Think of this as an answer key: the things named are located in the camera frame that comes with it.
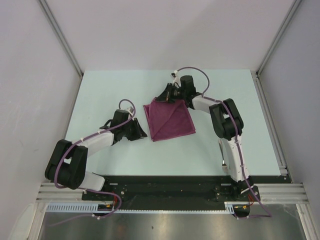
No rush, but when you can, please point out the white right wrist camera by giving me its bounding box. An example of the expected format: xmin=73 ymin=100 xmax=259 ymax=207
xmin=171 ymin=70 xmax=181 ymax=88

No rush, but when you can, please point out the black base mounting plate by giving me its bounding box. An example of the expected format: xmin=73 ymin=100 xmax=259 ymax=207
xmin=51 ymin=174 xmax=292 ymax=212

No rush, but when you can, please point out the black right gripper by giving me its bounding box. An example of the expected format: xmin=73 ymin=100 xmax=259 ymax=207
xmin=155 ymin=83 xmax=187 ymax=104

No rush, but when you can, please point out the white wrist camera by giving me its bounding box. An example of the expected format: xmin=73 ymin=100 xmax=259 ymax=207
xmin=125 ymin=106 xmax=135 ymax=116
xmin=171 ymin=70 xmax=181 ymax=88

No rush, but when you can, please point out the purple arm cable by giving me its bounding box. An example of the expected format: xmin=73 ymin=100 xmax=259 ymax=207
xmin=171 ymin=66 xmax=273 ymax=218
xmin=47 ymin=99 xmax=137 ymax=227

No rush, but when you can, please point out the aluminium front rail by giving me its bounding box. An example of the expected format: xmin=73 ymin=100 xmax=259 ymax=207
xmin=36 ymin=183 xmax=309 ymax=204

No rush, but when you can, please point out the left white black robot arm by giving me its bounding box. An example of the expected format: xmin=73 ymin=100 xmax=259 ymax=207
xmin=44 ymin=107 xmax=147 ymax=200

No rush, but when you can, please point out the right aluminium frame post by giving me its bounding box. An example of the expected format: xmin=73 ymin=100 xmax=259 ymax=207
xmin=255 ymin=0 xmax=304 ymax=77

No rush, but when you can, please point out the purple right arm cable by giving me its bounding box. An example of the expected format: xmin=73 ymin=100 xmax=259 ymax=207
xmin=171 ymin=66 xmax=273 ymax=218

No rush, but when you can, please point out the white slotted cable duct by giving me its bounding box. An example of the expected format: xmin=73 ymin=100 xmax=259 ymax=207
xmin=46 ymin=203 xmax=234 ymax=214

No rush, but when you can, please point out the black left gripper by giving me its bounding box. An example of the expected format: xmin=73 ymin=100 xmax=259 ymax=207
xmin=120 ymin=117 xmax=147 ymax=141

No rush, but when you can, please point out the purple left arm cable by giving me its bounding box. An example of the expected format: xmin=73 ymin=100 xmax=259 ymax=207
xmin=47 ymin=99 xmax=137 ymax=227

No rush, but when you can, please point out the magenta satin napkin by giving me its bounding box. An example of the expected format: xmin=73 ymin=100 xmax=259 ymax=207
xmin=143 ymin=99 xmax=196 ymax=142

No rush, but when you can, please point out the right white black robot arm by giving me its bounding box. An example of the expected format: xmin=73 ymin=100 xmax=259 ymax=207
xmin=155 ymin=73 xmax=253 ymax=201

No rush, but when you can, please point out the silver metal fork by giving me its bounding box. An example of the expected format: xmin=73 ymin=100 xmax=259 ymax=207
xmin=218 ymin=139 xmax=229 ymax=175

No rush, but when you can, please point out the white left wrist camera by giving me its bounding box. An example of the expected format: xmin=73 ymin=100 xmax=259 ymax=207
xmin=125 ymin=106 xmax=135 ymax=116

